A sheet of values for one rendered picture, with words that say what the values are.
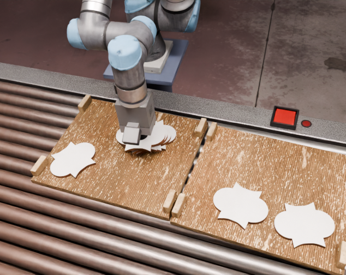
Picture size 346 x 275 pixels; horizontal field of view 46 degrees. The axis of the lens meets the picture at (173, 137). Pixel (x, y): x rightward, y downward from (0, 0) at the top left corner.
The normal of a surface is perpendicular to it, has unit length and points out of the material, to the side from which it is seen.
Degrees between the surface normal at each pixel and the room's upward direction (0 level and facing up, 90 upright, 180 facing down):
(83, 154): 0
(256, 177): 0
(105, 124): 0
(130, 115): 90
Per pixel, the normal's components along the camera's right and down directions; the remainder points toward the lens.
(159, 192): -0.07, -0.68
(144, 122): -0.20, 0.73
